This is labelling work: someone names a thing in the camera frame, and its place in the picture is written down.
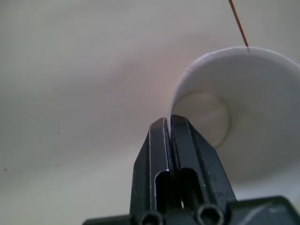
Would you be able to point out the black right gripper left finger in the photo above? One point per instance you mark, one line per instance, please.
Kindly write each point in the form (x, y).
(145, 164)

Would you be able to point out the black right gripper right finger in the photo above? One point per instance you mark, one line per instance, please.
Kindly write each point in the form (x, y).
(199, 164)

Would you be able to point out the white paper cup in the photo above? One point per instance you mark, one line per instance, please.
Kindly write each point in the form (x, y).
(253, 112)

